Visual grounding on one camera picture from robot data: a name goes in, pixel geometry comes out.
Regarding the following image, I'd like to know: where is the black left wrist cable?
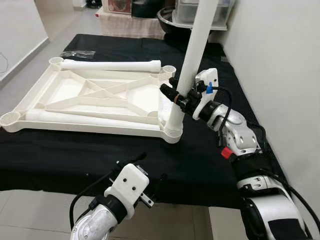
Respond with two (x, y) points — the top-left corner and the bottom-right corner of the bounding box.
(69, 160), (123, 228)

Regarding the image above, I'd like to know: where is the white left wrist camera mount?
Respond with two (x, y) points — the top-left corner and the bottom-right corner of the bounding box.
(103, 163), (151, 219)

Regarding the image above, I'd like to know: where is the white plastic children table top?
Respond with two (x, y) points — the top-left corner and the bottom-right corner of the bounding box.
(0, 56), (183, 145)

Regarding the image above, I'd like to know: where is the beige cloth covered bench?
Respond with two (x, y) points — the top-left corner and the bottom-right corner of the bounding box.
(95, 7), (166, 40)

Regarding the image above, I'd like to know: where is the white plastic table leg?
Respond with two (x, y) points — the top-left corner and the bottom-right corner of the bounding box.
(59, 59), (162, 74)
(164, 0), (220, 145)
(24, 109), (162, 126)

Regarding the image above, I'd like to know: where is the red printed box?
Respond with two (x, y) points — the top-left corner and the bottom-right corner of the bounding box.
(107, 0), (132, 13)

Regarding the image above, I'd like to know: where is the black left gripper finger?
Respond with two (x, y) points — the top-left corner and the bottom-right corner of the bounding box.
(121, 152), (148, 169)
(151, 172), (168, 198)

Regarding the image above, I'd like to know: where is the clear tape piece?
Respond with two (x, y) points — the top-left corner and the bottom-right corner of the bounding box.
(59, 50), (97, 58)

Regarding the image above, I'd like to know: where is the black bag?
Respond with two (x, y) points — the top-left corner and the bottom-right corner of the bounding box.
(131, 0), (166, 18)

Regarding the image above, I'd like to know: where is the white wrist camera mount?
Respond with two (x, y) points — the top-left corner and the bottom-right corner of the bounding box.
(192, 67), (219, 121)
(103, 163), (151, 219)

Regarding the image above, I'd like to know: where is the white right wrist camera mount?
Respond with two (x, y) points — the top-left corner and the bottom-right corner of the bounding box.
(192, 67), (219, 121)

